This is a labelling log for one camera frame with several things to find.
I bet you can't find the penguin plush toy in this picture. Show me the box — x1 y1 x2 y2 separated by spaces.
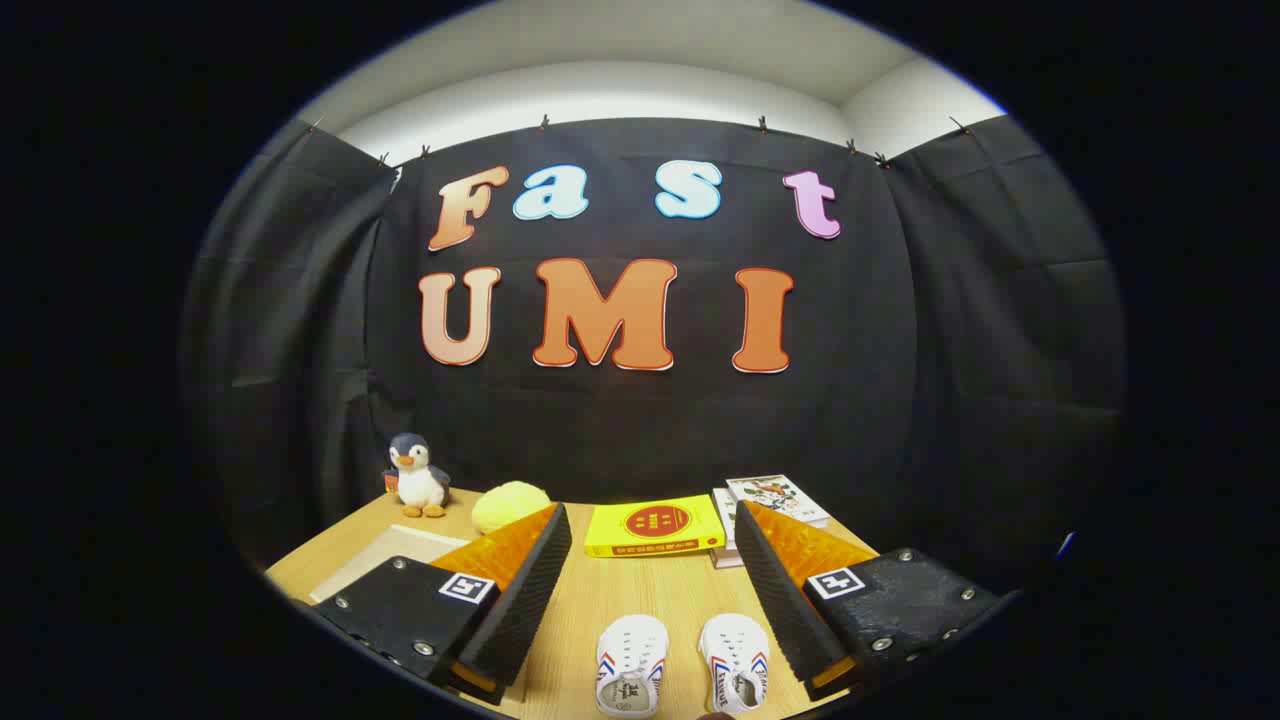
383 432 453 519

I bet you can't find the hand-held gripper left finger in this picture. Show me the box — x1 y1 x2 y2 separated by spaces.
310 503 574 706

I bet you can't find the row of black cloth clips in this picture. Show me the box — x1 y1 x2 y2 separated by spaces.
308 113 973 168

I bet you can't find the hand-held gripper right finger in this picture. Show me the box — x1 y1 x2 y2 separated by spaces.
733 500 1004 701

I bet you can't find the yellow book red circle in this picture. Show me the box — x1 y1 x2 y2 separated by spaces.
584 494 727 558

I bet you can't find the yellow round plush toy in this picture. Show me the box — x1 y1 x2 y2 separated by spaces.
471 481 553 536

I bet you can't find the white canvas shoe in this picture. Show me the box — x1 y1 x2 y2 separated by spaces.
698 612 771 713
595 614 670 717

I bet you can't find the cream storage box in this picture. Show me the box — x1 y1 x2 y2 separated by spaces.
308 524 471 604

